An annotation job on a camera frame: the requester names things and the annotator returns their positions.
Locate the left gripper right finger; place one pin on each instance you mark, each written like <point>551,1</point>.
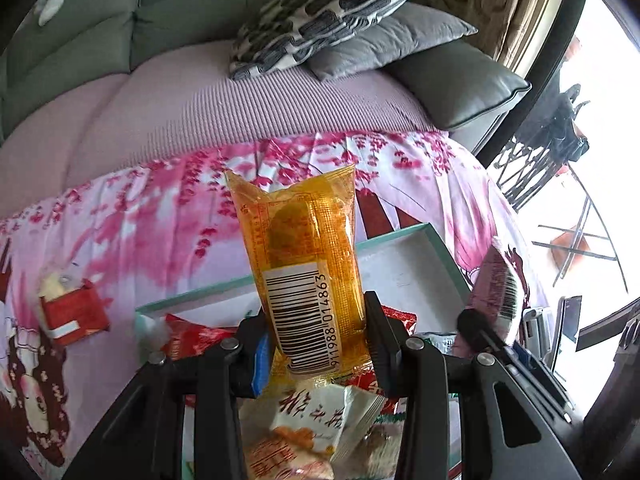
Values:
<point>503,434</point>

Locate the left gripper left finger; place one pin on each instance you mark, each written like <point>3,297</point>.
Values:
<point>140,436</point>

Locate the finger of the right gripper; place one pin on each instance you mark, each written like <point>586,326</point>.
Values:
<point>529,372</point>

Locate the green white corn packet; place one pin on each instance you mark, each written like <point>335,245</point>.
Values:
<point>443,342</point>

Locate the red Rossi snack packet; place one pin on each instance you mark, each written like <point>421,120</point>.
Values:
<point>186,339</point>

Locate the beige barcode snack packet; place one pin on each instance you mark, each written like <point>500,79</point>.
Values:
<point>275,458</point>

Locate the round rice cracker packet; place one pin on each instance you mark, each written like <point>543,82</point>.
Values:
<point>376,455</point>

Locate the white orange snack packet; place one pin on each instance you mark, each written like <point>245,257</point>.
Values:
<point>329,420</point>

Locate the pink snack packet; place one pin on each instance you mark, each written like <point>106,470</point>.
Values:
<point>501,291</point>

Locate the teal rimmed white tray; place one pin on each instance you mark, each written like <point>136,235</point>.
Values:
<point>410,270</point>

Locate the red white striped packet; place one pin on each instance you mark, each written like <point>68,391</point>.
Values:
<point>75,315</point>

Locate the clear wrapped white pastry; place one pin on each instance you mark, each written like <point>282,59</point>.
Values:
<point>55,285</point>

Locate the cartoon print pink tablecloth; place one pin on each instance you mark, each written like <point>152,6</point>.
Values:
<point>156,230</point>

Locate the grey pillow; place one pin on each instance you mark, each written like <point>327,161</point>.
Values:
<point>411,29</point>

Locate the pink sofa seat cover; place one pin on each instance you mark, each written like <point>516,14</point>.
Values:
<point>181,101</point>

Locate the black white patterned pillow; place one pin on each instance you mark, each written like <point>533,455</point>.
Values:
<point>285,33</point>

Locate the grey green sofa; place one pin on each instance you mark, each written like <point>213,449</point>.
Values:
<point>458,86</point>

